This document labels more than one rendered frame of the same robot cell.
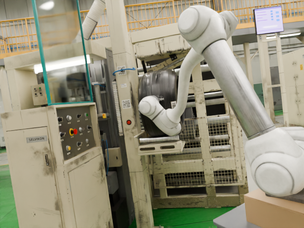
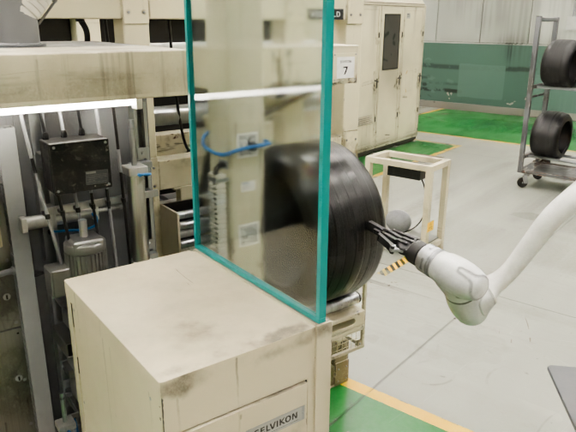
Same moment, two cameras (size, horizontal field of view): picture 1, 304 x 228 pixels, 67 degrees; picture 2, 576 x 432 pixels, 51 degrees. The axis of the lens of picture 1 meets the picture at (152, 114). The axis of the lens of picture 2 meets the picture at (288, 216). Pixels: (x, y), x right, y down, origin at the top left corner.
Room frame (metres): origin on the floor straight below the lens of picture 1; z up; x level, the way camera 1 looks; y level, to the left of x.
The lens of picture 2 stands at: (0.72, 1.53, 1.88)
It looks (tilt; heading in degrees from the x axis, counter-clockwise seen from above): 18 degrees down; 310
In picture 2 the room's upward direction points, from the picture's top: straight up
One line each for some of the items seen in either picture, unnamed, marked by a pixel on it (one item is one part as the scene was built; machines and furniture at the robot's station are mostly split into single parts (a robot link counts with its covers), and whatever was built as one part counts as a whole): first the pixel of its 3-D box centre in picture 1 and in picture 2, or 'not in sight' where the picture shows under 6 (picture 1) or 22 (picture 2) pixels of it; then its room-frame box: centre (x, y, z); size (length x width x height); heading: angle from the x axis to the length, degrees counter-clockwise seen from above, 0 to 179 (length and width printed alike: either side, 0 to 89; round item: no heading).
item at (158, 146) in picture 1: (159, 146); (320, 326); (1.89, -0.03, 0.84); 0.36 x 0.09 x 0.06; 77
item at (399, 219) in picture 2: not in sight; (405, 204); (3.14, -2.84, 0.40); 0.60 x 0.35 x 0.80; 2
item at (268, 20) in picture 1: (268, 20); not in sight; (5.03, -2.74, 2.60); 0.60 x 0.05 x 0.55; 92
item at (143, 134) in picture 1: (142, 138); not in sight; (2.06, 0.11, 0.90); 0.40 x 0.03 x 0.10; 167
